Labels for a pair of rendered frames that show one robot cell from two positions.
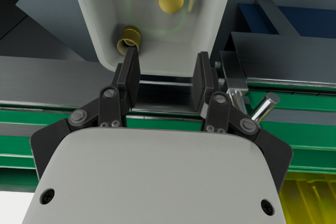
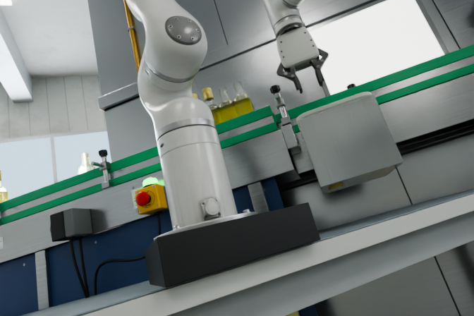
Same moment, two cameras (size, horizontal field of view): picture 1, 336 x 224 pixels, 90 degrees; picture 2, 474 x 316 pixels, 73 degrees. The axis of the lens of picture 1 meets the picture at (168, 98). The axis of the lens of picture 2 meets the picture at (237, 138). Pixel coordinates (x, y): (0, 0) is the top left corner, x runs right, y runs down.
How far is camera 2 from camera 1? 0.85 m
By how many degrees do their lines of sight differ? 57
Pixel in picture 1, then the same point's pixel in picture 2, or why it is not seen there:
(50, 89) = (399, 109)
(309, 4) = not seen: hidden behind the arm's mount
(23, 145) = (385, 80)
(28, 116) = (399, 93)
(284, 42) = (260, 170)
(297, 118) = (256, 123)
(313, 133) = (251, 117)
